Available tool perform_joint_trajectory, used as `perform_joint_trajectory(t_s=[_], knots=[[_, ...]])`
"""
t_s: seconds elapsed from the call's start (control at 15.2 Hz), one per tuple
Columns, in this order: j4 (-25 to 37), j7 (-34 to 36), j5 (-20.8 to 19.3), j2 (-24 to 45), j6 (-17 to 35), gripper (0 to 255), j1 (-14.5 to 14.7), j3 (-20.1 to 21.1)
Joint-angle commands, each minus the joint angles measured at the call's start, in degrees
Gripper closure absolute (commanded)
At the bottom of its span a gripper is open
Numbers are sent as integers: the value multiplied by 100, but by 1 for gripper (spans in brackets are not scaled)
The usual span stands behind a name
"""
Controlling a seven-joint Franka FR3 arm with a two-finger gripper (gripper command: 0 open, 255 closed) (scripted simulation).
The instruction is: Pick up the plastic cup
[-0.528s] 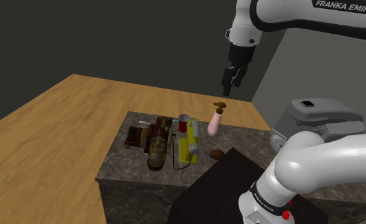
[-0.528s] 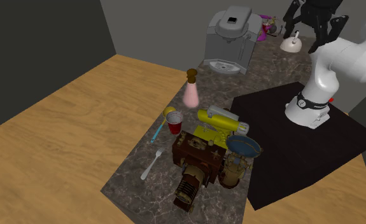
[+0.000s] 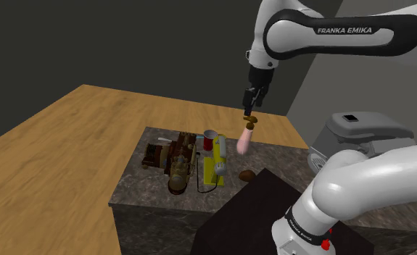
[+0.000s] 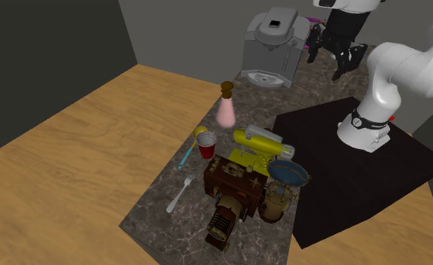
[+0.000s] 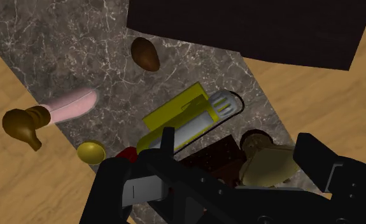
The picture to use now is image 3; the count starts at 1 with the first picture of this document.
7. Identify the pink bottle with brown top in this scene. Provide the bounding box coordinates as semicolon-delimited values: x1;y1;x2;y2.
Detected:
236;114;259;156

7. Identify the brown egg-shaped object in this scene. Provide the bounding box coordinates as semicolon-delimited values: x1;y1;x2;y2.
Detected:
238;169;257;183

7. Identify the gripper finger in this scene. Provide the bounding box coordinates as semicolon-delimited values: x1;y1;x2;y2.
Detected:
242;87;258;118
255;87;266;108

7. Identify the red cup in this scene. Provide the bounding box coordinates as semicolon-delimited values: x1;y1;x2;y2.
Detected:
202;129;219;152

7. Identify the brown brass vintage machine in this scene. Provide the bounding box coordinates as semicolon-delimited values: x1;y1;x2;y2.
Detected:
141;131;199;196

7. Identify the grey kitchen appliance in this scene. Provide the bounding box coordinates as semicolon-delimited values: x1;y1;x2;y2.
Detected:
307;111;417;175

